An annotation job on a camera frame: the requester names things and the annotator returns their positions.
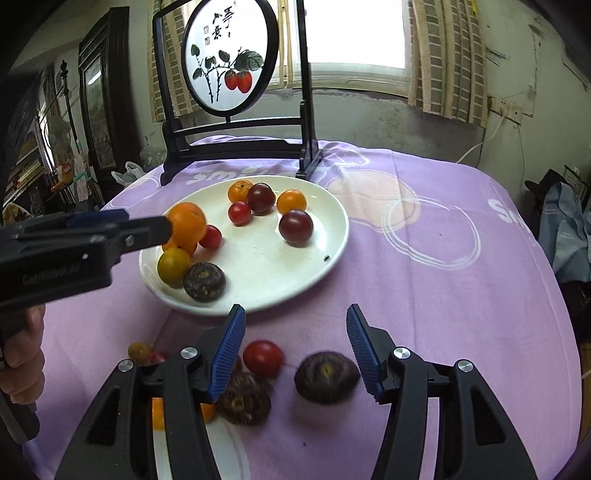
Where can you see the medium orange tangerine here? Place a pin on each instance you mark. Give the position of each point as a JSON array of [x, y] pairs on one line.
[[184, 250]]

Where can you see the dark wooden cabinet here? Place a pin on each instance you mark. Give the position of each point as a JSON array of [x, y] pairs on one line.
[[99, 115]]

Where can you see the white oval plate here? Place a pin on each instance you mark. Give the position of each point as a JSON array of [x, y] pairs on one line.
[[258, 267]]

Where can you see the greenish yellow tomato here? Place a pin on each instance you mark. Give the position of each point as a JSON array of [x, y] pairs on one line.
[[174, 266]]

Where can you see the blue cloth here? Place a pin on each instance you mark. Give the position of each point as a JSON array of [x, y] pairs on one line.
[[563, 230]]

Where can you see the white wall socket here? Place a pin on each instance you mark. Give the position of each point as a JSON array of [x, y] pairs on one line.
[[507, 110]]

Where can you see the yellow-orange tomato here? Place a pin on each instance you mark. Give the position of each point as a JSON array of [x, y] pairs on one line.
[[158, 413], [291, 202]]

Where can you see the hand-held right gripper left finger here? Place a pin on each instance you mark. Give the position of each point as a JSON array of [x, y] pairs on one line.
[[228, 350]]

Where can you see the large orange tangerine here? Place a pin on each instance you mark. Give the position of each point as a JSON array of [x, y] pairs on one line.
[[186, 226]]

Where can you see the white plastic bag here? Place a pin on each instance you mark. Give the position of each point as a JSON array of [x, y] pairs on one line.
[[127, 174]]

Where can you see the small greenish cherry tomato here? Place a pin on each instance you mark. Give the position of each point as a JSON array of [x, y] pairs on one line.
[[138, 351]]

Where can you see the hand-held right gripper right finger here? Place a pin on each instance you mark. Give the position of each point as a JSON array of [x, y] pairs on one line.
[[364, 350]]

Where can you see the small orange tangerine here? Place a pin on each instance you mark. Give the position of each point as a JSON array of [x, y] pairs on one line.
[[240, 190]]

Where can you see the person's left hand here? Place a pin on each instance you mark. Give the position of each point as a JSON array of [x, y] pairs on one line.
[[23, 360]]

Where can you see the round painted table screen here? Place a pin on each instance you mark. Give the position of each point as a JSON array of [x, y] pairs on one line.
[[226, 46]]

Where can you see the checkered beige curtain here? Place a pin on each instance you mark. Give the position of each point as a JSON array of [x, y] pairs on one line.
[[443, 60], [174, 69]]

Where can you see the purple tablecloth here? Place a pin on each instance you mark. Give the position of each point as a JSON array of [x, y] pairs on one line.
[[438, 300]]

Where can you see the dark purple tomato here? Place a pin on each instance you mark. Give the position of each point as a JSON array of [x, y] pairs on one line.
[[261, 198], [296, 226]]

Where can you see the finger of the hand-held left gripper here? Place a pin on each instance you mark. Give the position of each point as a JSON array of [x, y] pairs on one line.
[[97, 217], [143, 233]]

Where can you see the dark brown wrinkled fruit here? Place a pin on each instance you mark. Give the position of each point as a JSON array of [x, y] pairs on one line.
[[327, 377], [204, 281], [244, 398]]

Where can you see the bright window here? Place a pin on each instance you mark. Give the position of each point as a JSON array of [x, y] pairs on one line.
[[355, 32]]

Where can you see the red cherry tomato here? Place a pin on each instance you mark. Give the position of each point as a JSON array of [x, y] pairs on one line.
[[158, 357], [263, 358], [239, 213], [210, 237]]

